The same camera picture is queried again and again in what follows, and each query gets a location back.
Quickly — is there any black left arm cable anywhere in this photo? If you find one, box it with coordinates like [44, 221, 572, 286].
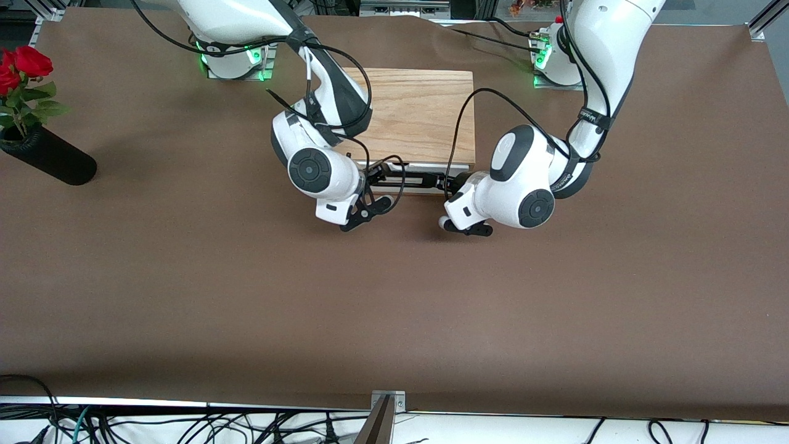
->
[444, 0, 617, 201]

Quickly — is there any teal floor cable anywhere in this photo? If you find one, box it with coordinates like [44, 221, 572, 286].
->
[69, 407, 92, 444]

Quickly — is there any silver table edge rail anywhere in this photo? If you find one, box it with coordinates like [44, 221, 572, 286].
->
[0, 396, 374, 413]

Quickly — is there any aluminium frame profile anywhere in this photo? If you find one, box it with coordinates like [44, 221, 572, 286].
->
[748, 0, 789, 43]
[25, 0, 67, 24]

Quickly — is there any light wooden drawer cabinet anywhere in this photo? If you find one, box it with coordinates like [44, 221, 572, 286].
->
[336, 68, 476, 170]

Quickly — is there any brown table mat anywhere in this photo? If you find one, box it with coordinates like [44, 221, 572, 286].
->
[0, 6, 789, 423]

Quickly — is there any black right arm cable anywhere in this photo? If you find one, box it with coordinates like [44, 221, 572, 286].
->
[129, 0, 407, 213]

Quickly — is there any metal table edge bracket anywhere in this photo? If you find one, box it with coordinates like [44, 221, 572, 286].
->
[372, 390, 407, 413]

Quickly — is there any dark wedge-shaped post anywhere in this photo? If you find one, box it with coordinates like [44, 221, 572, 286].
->
[353, 395, 395, 444]

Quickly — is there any black looped floor cable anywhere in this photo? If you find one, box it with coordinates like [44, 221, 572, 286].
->
[0, 374, 61, 423]

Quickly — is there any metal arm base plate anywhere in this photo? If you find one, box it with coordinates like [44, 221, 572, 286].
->
[205, 43, 276, 82]
[533, 31, 583, 91]

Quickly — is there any grey power strip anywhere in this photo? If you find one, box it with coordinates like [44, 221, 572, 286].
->
[359, 0, 452, 18]

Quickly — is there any black cable on mat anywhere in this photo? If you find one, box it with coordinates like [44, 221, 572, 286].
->
[431, 17, 543, 53]

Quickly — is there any black cylindrical vase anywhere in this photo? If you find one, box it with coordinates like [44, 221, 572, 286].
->
[0, 125, 98, 186]

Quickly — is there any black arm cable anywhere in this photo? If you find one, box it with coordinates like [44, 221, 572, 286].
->
[129, 0, 407, 213]
[444, 0, 617, 201]

